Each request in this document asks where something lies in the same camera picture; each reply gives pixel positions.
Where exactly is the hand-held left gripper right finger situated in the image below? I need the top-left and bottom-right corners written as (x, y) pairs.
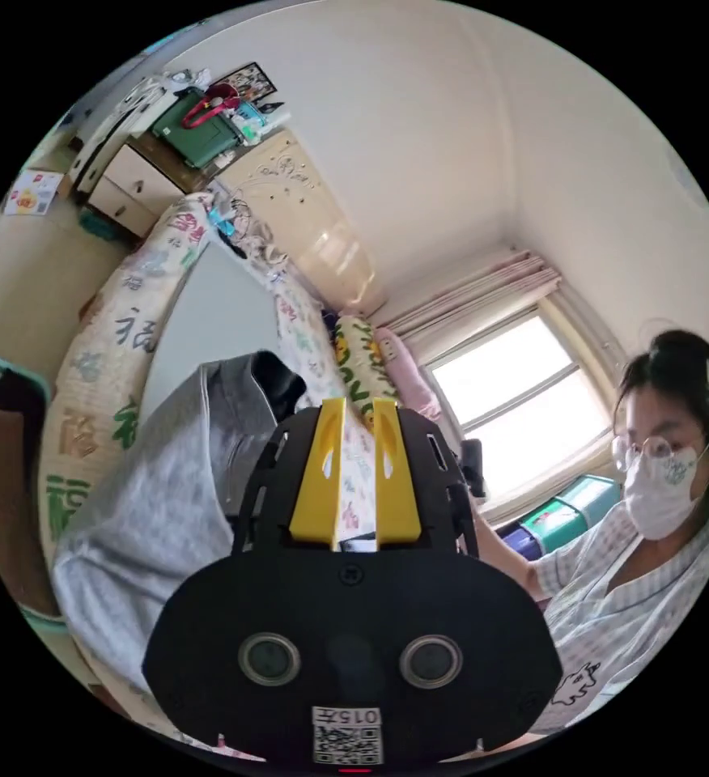
top-left (371, 397), bottom-right (421, 551)

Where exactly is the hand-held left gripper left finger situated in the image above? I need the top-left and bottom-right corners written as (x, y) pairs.
top-left (288, 397), bottom-right (348, 553)

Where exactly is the gray long sleeve shirt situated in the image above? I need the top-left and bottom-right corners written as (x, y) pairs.
top-left (50, 349), bottom-right (308, 699)

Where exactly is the person's right forearm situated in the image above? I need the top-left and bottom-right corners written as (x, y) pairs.
top-left (470, 508), bottom-right (542, 603)

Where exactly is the pink pillow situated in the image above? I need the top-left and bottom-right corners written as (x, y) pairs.
top-left (373, 326), bottom-right (444, 421)

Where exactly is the yellow green printed pillow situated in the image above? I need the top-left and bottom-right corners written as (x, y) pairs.
top-left (333, 314), bottom-right (399, 426)

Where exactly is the blue storage box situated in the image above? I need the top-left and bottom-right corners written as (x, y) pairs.
top-left (495, 520), bottom-right (551, 563)

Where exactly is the window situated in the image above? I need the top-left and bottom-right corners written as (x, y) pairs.
top-left (418, 291), bottom-right (632, 517)

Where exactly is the green storage box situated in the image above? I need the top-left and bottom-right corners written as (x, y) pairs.
top-left (519, 474), bottom-right (624, 554)

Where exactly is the light gray flat board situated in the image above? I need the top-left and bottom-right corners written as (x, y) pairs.
top-left (142, 241), bottom-right (282, 414)

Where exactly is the pink curtain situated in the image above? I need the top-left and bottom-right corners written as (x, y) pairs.
top-left (371, 245), bottom-right (565, 359)

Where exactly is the person's body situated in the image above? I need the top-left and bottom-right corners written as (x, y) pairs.
top-left (527, 327), bottom-right (709, 732)

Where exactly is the bed with printed quilt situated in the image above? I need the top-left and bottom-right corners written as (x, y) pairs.
top-left (37, 130), bottom-right (392, 550)

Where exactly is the cream bedside cupboard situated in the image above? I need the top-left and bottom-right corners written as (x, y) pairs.
top-left (66, 75), bottom-right (189, 239)

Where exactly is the dark green storage bin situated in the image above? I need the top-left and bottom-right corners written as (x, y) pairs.
top-left (150, 86), bottom-right (251, 171)

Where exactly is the white printed carton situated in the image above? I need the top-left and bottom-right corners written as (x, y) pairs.
top-left (1, 168), bottom-right (66, 217)

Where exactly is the framed wall picture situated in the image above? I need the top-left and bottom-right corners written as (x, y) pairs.
top-left (207, 60), bottom-right (280, 104)

